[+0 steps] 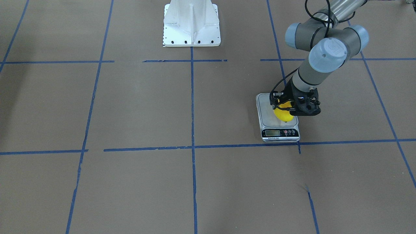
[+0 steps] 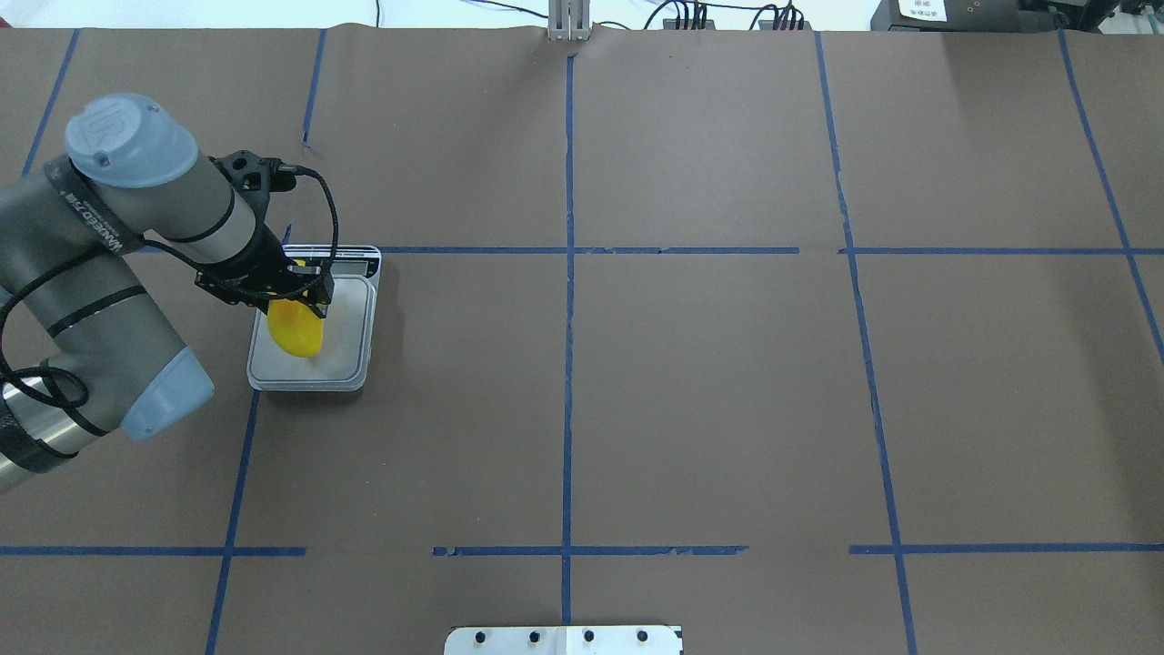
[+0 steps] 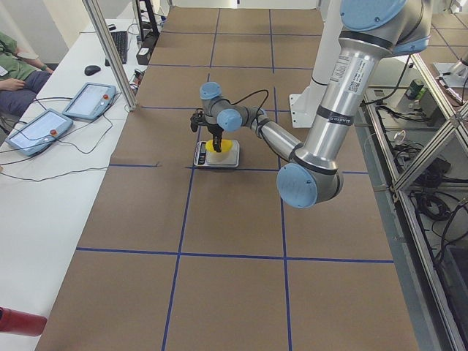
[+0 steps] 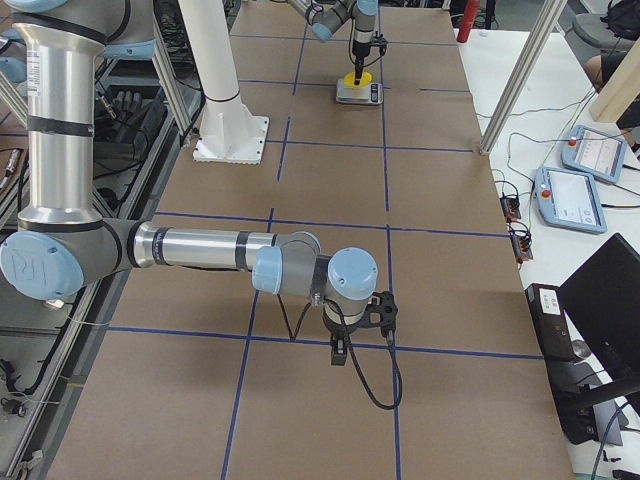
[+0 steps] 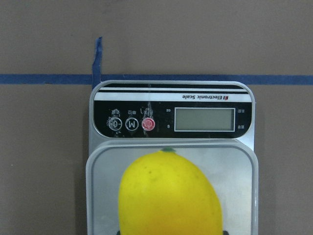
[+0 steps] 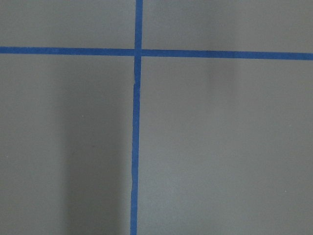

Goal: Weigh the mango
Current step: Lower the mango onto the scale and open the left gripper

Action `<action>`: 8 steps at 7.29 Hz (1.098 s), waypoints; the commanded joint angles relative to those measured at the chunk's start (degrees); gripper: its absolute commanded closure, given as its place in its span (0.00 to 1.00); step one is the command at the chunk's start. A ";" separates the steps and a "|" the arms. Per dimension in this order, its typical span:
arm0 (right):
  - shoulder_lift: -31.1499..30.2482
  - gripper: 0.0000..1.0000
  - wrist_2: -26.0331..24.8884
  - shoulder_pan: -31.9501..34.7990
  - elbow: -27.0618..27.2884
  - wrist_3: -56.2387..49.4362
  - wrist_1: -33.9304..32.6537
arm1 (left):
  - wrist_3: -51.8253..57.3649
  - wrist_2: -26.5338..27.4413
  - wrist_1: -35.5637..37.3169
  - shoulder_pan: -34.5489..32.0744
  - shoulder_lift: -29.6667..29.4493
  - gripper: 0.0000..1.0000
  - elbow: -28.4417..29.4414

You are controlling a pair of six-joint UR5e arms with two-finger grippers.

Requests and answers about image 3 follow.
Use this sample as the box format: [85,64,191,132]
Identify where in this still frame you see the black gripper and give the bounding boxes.
[190,108,224,153]

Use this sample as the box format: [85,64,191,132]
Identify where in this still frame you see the yellow mango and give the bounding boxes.
[205,139,233,154]

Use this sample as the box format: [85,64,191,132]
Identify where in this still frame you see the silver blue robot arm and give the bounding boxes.
[190,1,433,208]

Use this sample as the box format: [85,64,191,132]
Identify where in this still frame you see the silver digital kitchen scale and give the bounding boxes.
[193,140,240,168]

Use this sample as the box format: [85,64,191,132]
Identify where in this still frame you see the black power box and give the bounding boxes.
[136,48,151,66]

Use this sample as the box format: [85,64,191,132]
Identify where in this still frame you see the brown paper table mat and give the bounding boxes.
[37,1,418,350]

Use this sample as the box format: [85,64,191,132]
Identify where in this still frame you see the far teach pendant tablet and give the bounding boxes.
[63,82,116,121]

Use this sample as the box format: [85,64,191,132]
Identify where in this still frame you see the teach pendant tablet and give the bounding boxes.
[63,82,116,121]
[6,109,73,156]

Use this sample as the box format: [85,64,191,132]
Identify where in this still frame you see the black keyboard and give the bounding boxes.
[110,31,128,64]

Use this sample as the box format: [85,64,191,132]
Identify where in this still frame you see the black computer mouse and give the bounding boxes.
[83,65,101,76]

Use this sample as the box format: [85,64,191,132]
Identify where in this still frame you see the near teach pendant tablet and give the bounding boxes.
[6,109,73,156]

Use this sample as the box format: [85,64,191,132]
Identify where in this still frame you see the seated person green shirt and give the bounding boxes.
[1,32,53,118]

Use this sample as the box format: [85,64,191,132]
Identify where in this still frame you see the red cylinder object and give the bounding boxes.
[0,307,48,336]

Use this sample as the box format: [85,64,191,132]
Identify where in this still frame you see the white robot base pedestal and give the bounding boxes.
[290,0,342,128]

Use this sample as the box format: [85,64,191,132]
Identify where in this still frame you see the aluminium frame post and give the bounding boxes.
[82,0,137,111]

